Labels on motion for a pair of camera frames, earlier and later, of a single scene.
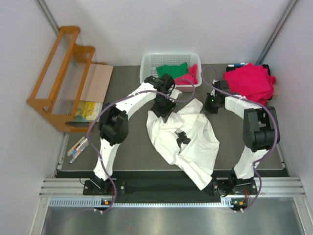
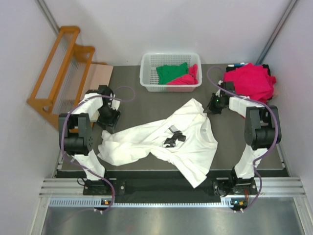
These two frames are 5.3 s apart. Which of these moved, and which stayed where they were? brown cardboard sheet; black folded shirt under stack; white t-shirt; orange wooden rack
Moved: white t-shirt
Stayed: brown cardboard sheet; orange wooden rack; black folded shirt under stack
